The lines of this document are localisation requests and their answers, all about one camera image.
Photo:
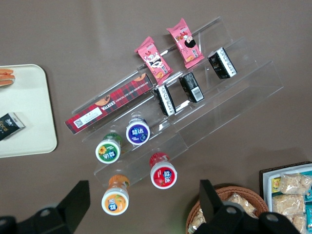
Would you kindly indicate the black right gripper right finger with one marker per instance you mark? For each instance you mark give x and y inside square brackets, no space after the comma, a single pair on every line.
[212,207]

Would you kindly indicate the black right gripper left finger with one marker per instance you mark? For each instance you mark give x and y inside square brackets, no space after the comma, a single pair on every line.
[73,207]

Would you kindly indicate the triangular sandwich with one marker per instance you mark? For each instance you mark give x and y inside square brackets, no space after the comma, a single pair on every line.
[6,77]

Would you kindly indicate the beige plastic tray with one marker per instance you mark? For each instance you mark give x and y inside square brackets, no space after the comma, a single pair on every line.
[26,97]

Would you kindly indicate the clear crispy snack packet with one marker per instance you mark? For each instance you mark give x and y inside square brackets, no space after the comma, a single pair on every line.
[242,204]
[197,221]

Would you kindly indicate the orange gum bottle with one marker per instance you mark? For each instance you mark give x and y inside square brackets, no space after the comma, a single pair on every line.
[115,201]

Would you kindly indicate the brown round wicker basket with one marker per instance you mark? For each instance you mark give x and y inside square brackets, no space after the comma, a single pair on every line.
[253,197]

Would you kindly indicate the red gum bottle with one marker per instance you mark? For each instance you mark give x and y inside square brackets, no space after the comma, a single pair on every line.
[163,174]

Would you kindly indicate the white rectangular dish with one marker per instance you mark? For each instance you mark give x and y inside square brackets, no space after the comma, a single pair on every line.
[268,185]

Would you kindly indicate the green gum bottle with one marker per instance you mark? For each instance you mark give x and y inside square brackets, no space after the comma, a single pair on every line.
[108,151]

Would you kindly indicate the small yellow snack packet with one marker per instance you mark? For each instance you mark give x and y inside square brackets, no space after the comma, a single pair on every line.
[276,185]

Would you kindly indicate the rice crisp packet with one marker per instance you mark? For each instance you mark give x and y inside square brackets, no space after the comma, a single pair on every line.
[296,223]
[288,204]
[296,182]

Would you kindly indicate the small blue snack packet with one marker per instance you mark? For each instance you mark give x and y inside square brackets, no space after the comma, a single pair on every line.
[309,210]
[309,193]

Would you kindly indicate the blue gum bottle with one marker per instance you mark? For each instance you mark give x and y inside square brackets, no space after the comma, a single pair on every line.
[137,132]

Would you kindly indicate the small black carton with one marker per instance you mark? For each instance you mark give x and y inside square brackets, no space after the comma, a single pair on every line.
[165,100]
[222,63]
[11,125]
[192,87]

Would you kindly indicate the red tartan shortbread box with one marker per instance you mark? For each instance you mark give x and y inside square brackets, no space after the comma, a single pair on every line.
[109,104]

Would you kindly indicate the clear acrylic stepped stand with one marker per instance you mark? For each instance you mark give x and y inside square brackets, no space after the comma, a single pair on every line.
[231,97]

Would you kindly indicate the pink cartoon snack packet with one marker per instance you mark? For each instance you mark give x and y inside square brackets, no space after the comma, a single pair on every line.
[154,61]
[186,44]

